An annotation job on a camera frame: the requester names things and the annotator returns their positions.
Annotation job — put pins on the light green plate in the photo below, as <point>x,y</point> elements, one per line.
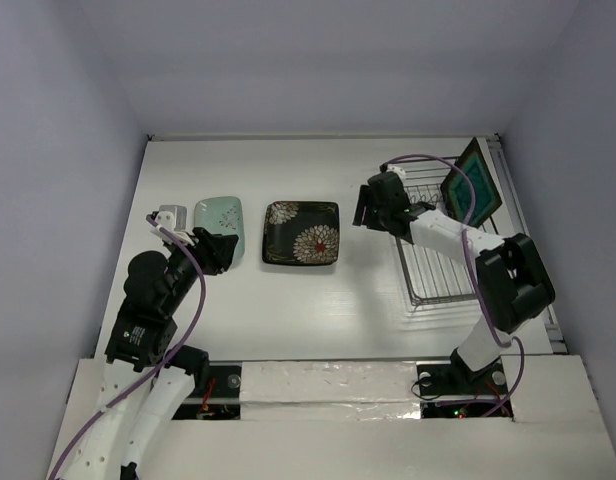
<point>222,215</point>

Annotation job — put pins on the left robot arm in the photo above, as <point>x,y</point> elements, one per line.
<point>147,374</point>

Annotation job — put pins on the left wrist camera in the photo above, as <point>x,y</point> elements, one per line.
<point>172,217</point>

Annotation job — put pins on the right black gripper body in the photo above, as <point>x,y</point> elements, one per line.
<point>374,209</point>

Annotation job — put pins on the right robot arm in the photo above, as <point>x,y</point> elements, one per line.
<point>508,275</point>

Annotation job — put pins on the wire dish rack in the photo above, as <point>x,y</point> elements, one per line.
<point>431,279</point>

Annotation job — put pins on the dark green square plate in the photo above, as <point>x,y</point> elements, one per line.
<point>456,191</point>

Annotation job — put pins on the black floral square plate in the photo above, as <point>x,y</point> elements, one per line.
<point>265,230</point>

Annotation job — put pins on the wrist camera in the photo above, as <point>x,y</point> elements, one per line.
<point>395,169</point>
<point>172,217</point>

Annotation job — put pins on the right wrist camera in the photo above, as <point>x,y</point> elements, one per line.
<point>395,169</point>

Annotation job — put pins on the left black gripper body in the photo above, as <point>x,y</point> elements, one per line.
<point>187,272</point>

